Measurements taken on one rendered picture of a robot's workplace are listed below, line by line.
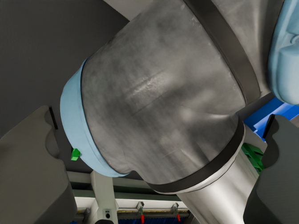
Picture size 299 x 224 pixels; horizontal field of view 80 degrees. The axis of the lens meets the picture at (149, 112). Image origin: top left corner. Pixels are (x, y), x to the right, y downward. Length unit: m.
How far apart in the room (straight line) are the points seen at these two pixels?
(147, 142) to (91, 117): 0.06
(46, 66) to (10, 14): 0.13
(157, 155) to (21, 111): 0.56
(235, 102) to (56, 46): 0.47
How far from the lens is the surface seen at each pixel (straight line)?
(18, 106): 0.67
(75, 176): 0.94
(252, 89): 0.18
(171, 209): 1.22
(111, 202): 0.91
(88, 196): 0.87
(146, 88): 0.15
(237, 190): 0.25
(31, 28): 0.54
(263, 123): 1.21
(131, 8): 0.37
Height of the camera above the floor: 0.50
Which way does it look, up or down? 45 degrees down
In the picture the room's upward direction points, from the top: 157 degrees clockwise
